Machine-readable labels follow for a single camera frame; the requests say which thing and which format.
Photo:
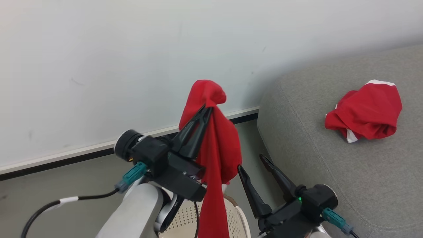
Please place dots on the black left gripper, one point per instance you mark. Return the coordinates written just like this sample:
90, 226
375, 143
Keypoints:
172, 172

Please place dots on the white and black baseboard strip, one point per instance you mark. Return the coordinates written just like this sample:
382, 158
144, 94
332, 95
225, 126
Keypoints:
82, 152

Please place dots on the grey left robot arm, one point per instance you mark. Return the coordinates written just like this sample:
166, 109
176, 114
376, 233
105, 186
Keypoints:
135, 215

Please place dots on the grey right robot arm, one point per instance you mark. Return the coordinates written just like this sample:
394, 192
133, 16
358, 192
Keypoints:
320, 235

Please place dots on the plain red garment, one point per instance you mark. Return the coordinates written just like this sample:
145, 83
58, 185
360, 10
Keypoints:
221, 142

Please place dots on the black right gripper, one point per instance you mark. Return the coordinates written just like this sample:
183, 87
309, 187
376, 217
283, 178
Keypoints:
297, 215

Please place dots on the beige perforated plastic laundry basket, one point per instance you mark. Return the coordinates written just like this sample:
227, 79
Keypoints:
185, 221

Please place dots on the grey fabric sofa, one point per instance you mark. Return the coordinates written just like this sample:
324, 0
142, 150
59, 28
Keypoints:
357, 172

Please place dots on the red garment with white trim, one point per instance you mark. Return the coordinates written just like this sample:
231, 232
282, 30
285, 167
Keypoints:
366, 112

